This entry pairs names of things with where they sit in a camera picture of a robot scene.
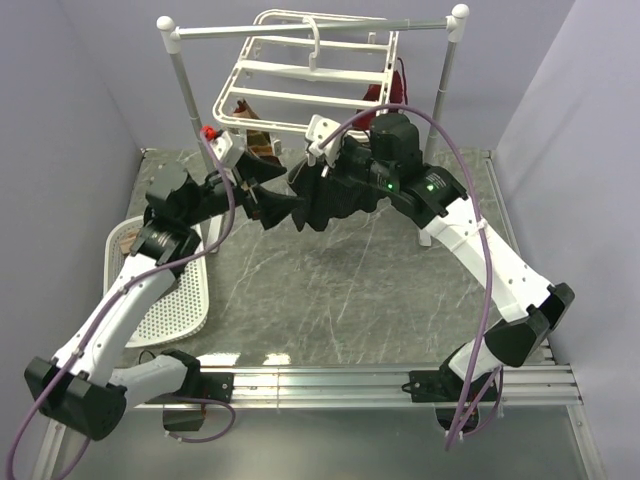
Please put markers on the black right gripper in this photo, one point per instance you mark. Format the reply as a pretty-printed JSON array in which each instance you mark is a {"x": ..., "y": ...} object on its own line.
[{"x": 337, "y": 171}]

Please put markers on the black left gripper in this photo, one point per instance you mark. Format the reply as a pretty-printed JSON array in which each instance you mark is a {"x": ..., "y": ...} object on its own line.
[{"x": 270, "y": 207}]

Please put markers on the black striped underwear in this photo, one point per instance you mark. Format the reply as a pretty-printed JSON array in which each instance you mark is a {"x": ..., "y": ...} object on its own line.
[{"x": 326, "y": 198}]

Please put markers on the white clip hanger frame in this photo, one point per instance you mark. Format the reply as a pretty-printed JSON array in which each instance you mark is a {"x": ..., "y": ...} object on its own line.
[{"x": 286, "y": 78}]

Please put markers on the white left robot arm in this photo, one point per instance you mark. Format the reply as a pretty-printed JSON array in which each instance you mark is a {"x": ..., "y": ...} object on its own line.
[{"x": 81, "y": 386}]

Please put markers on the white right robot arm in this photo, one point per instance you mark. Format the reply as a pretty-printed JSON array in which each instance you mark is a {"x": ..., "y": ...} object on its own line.
[{"x": 391, "y": 165}]

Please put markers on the striped brown sock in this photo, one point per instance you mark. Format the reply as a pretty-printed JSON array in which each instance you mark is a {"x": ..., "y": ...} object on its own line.
[{"x": 259, "y": 143}]

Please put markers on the red lace bra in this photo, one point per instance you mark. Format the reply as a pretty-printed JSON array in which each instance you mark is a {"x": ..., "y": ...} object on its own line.
[{"x": 397, "y": 94}]

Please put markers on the beige brown sock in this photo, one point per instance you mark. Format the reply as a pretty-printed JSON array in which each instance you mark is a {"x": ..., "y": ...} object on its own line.
[{"x": 244, "y": 111}]

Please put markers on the beige garment in basket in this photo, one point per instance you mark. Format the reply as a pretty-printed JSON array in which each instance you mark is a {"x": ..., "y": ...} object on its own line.
[{"x": 127, "y": 242}]

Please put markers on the white perforated basket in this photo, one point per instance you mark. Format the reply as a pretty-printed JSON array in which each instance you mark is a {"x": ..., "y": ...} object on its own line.
[{"x": 179, "y": 313}]

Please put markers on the white drying rack stand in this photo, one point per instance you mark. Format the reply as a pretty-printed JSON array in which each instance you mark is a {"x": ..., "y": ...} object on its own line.
[{"x": 288, "y": 21}]

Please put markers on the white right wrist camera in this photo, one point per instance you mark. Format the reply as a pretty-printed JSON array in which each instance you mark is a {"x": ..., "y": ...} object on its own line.
[{"x": 319, "y": 129}]

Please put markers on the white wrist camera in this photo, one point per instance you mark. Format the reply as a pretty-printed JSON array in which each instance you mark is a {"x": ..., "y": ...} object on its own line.
[
  {"x": 319, "y": 129},
  {"x": 222, "y": 146}
]

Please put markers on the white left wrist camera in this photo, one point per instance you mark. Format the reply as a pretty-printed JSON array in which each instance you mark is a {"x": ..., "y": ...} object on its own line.
[{"x": 222, "y": 146}]

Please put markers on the aluminium mounting rail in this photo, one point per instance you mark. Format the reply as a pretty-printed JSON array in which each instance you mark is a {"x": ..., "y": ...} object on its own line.
[{"x": 380, "y": 387}]

